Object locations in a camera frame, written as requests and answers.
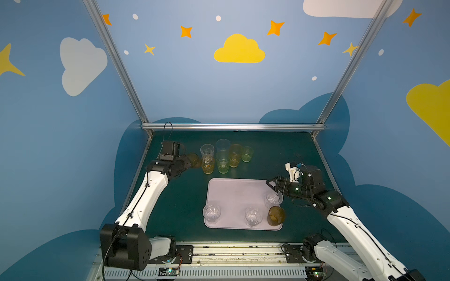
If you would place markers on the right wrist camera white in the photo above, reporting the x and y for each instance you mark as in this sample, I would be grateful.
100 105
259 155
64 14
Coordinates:
294 170

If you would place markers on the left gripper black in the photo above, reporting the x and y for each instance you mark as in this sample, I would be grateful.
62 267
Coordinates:
184 163

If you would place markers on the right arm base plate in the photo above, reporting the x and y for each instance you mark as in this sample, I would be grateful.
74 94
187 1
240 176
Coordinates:
300 253

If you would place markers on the aluminium frame left post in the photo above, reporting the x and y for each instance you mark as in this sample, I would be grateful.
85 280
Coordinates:
97 18

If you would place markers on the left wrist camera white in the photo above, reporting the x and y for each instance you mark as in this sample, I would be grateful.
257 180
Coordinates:
169 150

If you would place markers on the aluminium frame back bar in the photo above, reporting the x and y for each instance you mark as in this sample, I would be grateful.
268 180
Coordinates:
234 127

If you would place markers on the dark amber textured glass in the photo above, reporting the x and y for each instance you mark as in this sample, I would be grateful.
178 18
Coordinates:
194 160
276 216

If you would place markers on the orange short glass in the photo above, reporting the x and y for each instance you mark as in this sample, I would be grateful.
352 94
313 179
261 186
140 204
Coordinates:
207 164

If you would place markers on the controller board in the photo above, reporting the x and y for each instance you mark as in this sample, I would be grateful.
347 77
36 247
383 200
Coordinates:
168 272
315 274

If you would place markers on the tall clear bluish glass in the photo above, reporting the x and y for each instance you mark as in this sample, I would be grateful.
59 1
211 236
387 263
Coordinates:
223 150

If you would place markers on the right controller board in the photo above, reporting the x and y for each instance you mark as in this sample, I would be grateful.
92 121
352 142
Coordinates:
315 274

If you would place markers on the clear faceted glass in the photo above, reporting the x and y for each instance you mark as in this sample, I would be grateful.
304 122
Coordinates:
270 200
207 152
212 213
253 216

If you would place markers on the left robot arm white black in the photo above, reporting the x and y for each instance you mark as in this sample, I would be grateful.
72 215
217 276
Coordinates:
124 244

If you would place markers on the tall orange glass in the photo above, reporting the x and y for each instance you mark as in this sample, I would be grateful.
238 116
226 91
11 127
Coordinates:
235 155

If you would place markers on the left controller board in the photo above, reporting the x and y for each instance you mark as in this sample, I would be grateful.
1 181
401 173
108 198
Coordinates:
168 272

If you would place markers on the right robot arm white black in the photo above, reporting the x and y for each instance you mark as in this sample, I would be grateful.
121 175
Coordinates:
377 264

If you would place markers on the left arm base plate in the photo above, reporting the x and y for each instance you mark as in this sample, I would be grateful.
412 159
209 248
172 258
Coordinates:
182 254

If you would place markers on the small green glass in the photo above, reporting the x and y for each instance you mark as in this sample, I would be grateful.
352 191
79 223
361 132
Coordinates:
247 154

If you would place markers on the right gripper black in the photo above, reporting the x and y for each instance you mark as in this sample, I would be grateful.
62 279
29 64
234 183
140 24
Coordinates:
285 186

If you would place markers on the aluminium frame post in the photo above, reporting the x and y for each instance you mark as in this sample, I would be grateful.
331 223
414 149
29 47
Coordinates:
371 32
97 18

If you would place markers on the aluminium frame right post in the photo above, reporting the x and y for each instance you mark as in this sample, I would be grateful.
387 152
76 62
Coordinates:
371 32

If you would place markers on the tall green glass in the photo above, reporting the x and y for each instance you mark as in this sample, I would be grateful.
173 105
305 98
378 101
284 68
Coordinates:
223 162

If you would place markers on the pink rectangular tray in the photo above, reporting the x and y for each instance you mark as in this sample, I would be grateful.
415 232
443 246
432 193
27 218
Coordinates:
234 196

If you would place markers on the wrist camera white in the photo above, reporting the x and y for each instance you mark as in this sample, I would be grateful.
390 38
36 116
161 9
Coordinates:
169 150
294 170

